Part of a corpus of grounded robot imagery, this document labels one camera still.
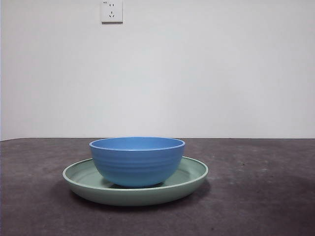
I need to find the blue ribbed bowl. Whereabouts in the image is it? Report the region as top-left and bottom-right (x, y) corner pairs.
(89, 137), (186, 189)

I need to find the green round plate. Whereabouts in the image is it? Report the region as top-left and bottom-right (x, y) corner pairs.
(62, 156), (209, 207)

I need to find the white wall socket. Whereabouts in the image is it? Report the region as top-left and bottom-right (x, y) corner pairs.
(101, 0), (124, 25)

